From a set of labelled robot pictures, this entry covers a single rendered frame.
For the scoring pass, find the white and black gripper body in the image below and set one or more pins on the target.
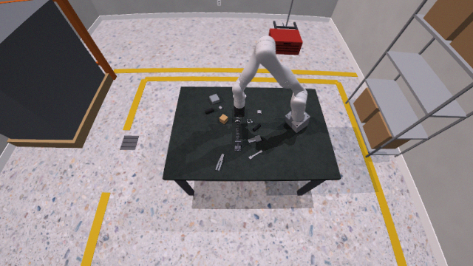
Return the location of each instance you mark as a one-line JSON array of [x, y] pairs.
[[239, 109]]

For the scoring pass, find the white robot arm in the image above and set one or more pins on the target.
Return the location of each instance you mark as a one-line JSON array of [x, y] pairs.
[[266, 55]]

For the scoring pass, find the small tan box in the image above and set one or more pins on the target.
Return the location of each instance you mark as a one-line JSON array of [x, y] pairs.
[[223, 119]]

